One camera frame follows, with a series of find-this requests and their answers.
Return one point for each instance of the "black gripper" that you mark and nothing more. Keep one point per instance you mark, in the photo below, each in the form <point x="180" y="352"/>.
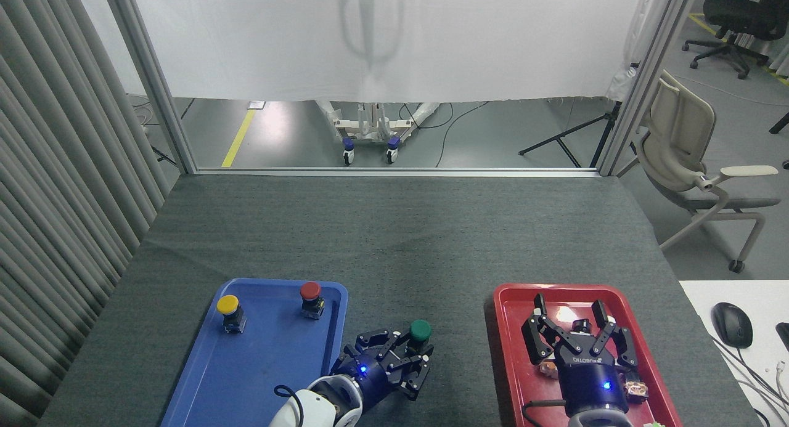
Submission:
<point x="367" y="374"/>
<point x="588" y="378"/>

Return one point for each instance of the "green push button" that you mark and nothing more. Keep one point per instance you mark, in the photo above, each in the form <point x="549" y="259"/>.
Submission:
<point x="420" y="331"/>

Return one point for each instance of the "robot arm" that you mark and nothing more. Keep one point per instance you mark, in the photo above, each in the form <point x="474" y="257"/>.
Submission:
<point x="598" y="419"/>

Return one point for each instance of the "red push button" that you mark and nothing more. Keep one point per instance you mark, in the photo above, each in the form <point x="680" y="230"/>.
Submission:
<point x="310" y="290"/>

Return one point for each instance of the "yellow push button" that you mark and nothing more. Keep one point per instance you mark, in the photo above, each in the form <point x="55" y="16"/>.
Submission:
<point x="228" y="305"/>

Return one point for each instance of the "red plastic tray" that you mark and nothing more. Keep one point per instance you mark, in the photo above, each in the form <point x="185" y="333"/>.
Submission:
<point x="511" y="365"/>

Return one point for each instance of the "dark grey table cloth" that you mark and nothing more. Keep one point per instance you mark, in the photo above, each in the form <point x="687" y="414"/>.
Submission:
<point x="400" y="242"/>

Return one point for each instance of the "blue plastic tray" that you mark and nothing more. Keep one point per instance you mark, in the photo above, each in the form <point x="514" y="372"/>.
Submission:
<point x="259" y="365"/>

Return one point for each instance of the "black computer mouse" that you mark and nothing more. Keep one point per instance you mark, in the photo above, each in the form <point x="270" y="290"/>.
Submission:
<point x="732" y="325"/>

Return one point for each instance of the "white side desk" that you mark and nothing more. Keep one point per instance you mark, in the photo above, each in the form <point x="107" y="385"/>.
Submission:
<point x="752" y="291"/>

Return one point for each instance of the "black device on desk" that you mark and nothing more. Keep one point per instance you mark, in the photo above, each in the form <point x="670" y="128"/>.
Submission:
<point x="784" y="336"/>

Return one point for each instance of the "black tripod stand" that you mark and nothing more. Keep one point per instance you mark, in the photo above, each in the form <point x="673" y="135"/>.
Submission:
<point x="579" y="134"/>

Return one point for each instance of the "beige office chair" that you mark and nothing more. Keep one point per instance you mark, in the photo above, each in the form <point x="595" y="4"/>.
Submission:
<point x="678" y="137"/>

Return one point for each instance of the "white stand on wheels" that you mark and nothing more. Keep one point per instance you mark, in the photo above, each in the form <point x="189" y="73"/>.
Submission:
<point x="370" y="128"/>

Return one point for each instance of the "white floor label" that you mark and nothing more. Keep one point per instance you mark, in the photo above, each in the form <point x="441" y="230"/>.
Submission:
<point x="256" y="105"/>

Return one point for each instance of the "white hanging curtain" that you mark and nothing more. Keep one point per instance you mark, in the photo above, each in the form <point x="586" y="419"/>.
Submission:
<point x="431" y="39"/>

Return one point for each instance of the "black office chair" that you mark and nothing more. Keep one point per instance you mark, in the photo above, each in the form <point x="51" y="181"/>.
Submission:
<point x="736" y="20"/>

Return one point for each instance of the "grey pleated curtain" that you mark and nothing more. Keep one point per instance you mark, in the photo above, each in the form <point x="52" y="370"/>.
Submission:
<point x="55" y="199"/>

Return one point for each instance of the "black white switch block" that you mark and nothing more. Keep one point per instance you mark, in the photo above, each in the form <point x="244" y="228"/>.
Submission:
<point x="580" y="325"/>

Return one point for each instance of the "small orange white switch part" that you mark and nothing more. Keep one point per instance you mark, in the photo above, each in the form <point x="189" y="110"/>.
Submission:
<point x="547" y="370"/>

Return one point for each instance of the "black switch with copper contacts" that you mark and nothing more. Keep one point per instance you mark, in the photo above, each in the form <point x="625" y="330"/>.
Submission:
<point x="637" y="389"/>

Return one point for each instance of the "silver aluminium frame rail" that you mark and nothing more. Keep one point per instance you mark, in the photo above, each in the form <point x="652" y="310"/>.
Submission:
<point x="394" y="172"/>

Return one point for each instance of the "silver aluminium frame post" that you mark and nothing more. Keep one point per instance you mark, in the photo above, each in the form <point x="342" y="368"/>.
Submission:
<point x="647" y="76"/>
<point x="151" y="76"/>

